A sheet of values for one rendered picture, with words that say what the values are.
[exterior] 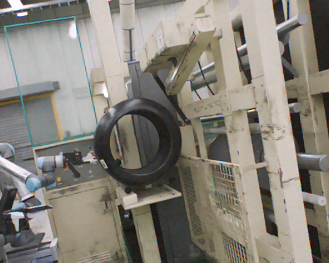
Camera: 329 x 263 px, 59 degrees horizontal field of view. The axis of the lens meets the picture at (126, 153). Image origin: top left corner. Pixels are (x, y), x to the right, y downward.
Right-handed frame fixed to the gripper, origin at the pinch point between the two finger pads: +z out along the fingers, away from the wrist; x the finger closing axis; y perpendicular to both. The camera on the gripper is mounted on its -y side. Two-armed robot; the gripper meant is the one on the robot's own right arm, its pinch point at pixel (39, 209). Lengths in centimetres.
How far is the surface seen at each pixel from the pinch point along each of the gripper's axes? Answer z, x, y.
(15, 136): -684, -765, -178
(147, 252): -12, -129, 58
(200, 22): 57, -68, -74
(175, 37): 43, -71, -72
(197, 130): 39, -139, -28
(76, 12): -402, -848, -592
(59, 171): -72, -120, -13
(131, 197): 0, -86, 10
